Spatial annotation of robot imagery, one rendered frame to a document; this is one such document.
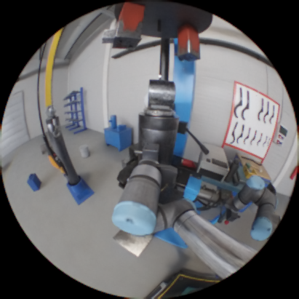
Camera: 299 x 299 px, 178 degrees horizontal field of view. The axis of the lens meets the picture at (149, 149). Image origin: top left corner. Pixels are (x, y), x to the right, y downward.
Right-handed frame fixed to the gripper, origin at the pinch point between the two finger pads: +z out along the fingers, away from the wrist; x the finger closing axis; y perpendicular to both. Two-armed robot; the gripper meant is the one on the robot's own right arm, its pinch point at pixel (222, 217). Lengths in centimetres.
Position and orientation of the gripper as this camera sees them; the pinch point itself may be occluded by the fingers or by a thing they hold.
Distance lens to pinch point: 71.8
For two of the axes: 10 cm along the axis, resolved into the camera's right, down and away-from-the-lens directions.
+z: -0.5, 8.7, 4.9
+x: 5.2, -3.9, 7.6
